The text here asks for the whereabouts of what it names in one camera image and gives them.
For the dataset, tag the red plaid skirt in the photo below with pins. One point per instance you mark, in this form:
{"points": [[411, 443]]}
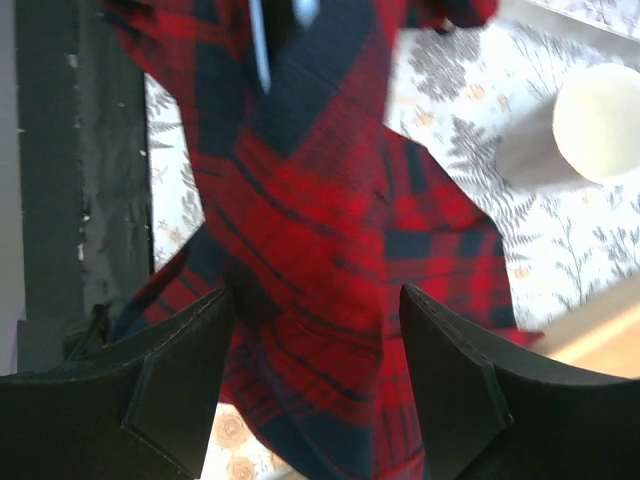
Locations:
{"points": [[315, 214]]}

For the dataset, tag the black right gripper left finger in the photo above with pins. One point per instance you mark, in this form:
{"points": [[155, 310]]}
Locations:
{"points": [[141, 408]]}

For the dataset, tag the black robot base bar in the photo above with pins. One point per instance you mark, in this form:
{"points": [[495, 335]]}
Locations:
{"points": [[86, 196]]}

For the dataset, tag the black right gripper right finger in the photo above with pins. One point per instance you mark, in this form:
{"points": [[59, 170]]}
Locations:
{"points": [[490, 409]]}

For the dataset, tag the white ceramic mug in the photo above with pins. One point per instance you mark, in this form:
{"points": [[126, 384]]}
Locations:
{"points": [[585, 134]]}

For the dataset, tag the light blue wire hanger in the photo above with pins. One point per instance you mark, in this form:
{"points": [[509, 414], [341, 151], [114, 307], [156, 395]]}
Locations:
{"points": [[272, 23]]}

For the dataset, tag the wooden clothes rack frame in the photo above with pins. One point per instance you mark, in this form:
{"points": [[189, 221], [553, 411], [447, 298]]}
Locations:
{"points": [[603, 334]]}

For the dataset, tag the floral tablecloth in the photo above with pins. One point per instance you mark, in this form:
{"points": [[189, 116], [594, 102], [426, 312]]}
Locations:
{"points": [[455, 94]]}

